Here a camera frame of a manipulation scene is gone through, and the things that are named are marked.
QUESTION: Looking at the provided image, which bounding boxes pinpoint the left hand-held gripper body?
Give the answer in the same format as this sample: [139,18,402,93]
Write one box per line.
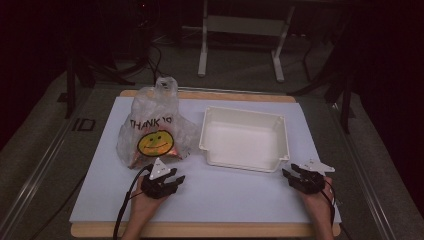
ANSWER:
[140,157,172,200]

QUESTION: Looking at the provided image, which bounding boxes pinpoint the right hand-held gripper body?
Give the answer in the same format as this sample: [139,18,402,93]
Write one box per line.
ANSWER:
[294,159,336,195]

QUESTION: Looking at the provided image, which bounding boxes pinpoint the clear smiley face plastic bag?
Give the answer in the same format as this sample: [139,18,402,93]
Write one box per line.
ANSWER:
[115,76,201,170]

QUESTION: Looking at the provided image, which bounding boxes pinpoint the person's right hand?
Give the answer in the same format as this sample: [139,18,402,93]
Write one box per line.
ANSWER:
[301,176,335,218]

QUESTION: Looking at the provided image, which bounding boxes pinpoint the person's left hand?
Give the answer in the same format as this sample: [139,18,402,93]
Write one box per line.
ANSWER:
[129,184,168,218]

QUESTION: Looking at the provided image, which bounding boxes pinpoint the wooden table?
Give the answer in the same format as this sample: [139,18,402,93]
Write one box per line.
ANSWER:
[70,89,342,239]

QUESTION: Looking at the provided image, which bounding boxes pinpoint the white plastic bin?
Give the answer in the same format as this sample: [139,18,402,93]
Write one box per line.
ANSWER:
[198,106,291,174]

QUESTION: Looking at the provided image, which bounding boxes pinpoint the white work mat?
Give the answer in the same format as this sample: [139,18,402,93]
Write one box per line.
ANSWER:
[69,96,343,225]

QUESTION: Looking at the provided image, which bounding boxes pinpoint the black metal stand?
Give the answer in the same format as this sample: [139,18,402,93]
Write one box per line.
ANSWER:
[63,29,136,120]
[288,0,356,135]

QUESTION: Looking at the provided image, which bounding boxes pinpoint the white metal stand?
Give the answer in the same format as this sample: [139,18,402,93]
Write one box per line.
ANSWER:
[197,0,296,83]

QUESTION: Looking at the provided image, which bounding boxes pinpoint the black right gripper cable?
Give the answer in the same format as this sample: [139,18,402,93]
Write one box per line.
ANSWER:
[320,181,336,228]

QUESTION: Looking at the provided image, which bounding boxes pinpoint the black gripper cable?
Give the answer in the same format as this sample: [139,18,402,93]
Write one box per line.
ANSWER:
[320,181,336,228]
[112,163,155,240]

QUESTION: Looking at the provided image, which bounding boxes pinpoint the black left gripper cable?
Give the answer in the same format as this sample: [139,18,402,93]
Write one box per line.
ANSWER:
[112,163,155,240]

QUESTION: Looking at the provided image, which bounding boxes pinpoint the metal floor rail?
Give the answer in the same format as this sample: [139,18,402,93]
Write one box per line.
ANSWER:
[0,114,84,240]
[331,101,399,240]

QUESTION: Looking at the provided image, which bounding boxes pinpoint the black floor cables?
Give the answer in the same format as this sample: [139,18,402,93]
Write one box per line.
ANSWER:
[131,0,179,91]

